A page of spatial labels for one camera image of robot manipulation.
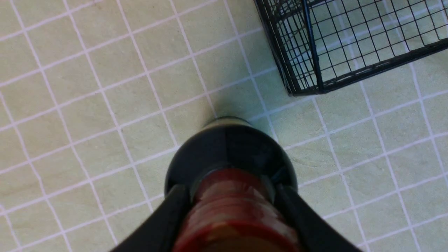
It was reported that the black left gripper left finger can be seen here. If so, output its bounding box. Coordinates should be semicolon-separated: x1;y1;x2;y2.
112;185;191;252

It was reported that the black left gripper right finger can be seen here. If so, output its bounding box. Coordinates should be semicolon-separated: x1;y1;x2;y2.
275;184;360;252

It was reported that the dark soy sauce bottle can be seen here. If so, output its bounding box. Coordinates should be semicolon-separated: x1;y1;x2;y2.
164;116;304;252

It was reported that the black wire mesh rack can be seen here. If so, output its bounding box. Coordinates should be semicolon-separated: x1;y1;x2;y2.
254;0;448;96

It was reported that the green checkered tablecloth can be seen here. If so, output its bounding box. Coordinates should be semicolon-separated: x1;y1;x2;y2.
0;0;447;252

